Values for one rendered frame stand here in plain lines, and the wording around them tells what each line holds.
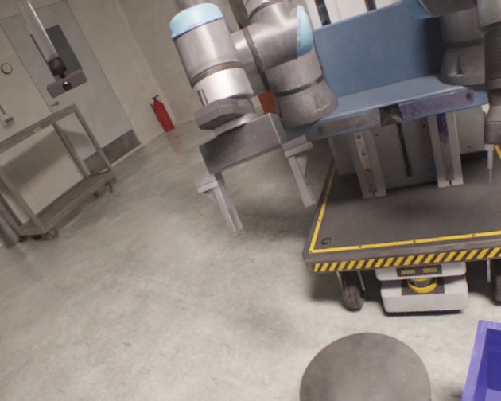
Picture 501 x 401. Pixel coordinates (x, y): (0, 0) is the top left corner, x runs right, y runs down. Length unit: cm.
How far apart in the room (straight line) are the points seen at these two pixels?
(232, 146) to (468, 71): 62
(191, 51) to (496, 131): 43
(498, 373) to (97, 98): 494
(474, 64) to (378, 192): 58
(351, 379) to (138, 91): 503
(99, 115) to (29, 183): 124
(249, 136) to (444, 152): 84
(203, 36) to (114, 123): 466
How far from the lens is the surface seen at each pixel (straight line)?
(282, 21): 71
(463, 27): 97
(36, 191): 474
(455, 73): 101
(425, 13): 70
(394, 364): 95
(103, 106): 519
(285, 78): 101
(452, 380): 121
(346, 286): 129
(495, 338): 79
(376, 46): 111
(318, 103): 103
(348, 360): 97
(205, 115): 51
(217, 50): 58
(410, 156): 132
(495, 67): 51
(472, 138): 144
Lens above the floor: 104
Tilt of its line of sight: 26 degrees down
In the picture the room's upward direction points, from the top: 24 degrees counter-clockwise
